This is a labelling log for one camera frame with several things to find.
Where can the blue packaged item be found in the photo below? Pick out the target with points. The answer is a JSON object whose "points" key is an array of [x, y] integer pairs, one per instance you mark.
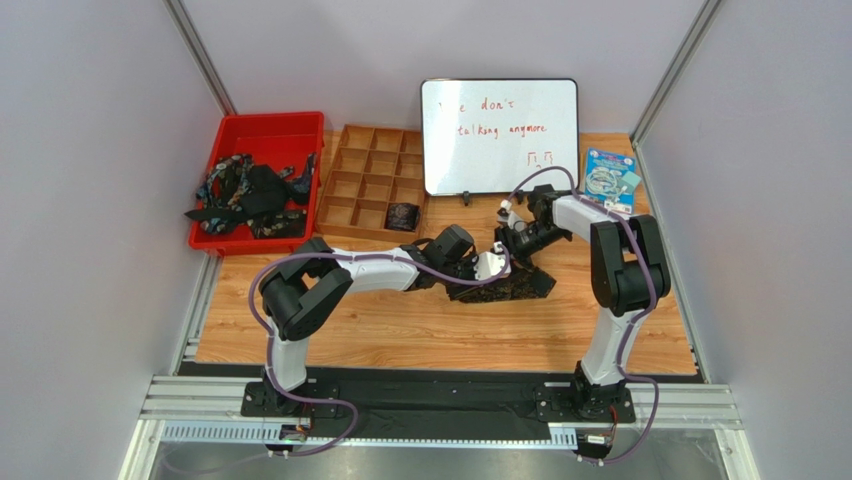
{"points": [[611, 179]]}

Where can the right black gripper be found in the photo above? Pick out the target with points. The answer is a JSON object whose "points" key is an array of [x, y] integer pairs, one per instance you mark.
{"points": [[510, 240]]}

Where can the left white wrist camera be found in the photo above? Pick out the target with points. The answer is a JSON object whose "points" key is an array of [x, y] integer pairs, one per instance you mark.
{"points": [[492, 265]]}

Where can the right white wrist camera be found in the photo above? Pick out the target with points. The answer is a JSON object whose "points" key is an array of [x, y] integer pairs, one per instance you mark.
{"points": [[507, 217]]}

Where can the black gold key pattern tie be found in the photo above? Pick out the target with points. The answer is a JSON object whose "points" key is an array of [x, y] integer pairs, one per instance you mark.
{"points": [[522, 284]]}

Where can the aluminium frame rail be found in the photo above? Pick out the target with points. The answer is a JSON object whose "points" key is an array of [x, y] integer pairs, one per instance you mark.
{"points": [[192, 423]]}

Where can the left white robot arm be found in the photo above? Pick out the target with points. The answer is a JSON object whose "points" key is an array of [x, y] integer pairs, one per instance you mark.
{"points": [[294, 296]]}

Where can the blue floral pattern tie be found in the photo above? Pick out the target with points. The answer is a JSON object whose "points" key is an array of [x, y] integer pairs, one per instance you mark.
{"points": [[291, 222]]}

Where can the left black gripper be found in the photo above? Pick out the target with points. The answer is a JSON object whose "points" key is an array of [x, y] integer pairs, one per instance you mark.
{"points": [[470, 271]]}

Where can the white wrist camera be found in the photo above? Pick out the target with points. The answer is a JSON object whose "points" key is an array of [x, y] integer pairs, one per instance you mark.
{"points": [[507, 217], [492, 265]]}

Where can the rolled dark tie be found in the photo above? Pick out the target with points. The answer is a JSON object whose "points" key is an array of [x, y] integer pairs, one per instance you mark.
{"points": [[403, 217]]}

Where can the red plastic bin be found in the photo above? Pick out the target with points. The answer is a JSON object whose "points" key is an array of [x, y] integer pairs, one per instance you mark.
{"points": [[277, 140]]}

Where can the white whiteboard with red writing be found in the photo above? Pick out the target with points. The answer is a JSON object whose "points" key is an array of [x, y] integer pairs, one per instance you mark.
{"points": [[484, 136]]}

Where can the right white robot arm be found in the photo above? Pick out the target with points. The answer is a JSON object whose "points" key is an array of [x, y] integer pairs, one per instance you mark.
{"points": [[629, 275]]}

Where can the brown compartment tray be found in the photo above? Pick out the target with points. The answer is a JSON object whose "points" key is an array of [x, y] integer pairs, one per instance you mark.
{"points": [[371, 168]]}

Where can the black plain tie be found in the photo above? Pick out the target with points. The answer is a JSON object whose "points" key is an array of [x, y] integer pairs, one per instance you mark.
{"points": [[236, 193]]}

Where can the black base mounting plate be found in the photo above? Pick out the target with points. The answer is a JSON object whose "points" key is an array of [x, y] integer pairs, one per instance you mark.
{"points": [[429, 404]]}

